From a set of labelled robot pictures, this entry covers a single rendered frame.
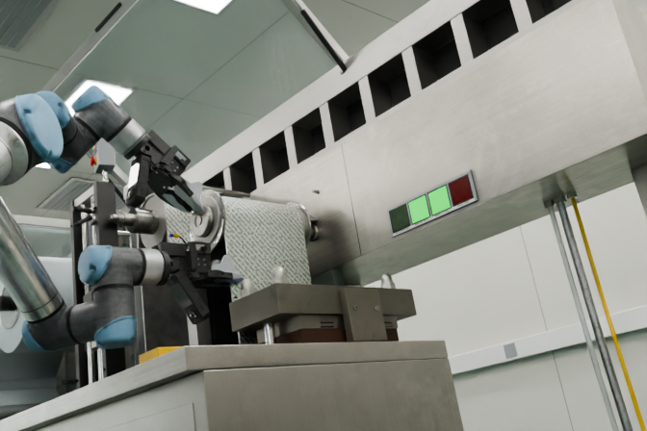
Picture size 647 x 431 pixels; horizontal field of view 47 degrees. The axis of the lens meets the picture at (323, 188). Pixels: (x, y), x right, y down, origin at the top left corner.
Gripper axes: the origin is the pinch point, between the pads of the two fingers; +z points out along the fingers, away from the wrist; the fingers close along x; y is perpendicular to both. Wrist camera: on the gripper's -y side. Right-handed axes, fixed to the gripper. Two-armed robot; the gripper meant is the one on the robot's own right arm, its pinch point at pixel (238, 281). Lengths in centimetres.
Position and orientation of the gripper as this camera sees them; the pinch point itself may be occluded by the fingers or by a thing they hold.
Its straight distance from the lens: 164.7
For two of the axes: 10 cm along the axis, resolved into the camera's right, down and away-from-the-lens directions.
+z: 7.4, 1.2, 6.6
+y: -1.6, -9.3, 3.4
